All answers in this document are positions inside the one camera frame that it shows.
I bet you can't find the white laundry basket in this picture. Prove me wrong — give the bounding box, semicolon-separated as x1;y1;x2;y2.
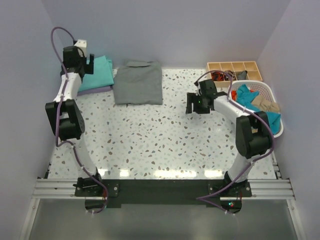
229;80;284;138

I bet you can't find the aluminium frame rail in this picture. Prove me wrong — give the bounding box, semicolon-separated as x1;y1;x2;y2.
19;156;296;240

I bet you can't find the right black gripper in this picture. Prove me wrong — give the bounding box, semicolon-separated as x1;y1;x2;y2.
185;93;210;115

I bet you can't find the red garment in basket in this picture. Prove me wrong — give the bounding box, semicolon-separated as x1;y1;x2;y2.
231;90;237;101

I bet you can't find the beige garment in basket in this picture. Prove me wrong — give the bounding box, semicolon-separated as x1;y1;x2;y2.
251;95;280;113

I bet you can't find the grey cloth in box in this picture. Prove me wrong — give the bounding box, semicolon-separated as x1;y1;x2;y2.
236;70;248;81

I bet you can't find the grey shirt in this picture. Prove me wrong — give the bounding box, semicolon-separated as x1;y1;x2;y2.
113;59;163;105

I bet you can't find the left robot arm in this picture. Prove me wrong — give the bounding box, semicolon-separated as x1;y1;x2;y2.
45;44;106;198

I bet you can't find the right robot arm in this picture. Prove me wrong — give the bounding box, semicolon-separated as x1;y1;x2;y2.
185;79;274;200

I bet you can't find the teal t shirt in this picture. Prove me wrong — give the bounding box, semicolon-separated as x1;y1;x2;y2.
78;55;114;93

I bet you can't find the folded purple shirt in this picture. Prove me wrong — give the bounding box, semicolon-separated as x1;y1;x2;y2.
77;85;113;96

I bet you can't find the blue t shirt in basket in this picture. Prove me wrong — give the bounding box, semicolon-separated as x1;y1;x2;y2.
235;84;281;135

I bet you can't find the patterned cloth in box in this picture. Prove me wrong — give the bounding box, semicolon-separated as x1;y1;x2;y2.
224;70;237;81

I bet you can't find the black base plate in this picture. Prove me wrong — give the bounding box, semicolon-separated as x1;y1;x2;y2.
74;178;253;210

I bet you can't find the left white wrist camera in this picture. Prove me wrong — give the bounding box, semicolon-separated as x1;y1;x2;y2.
73;39;87;57

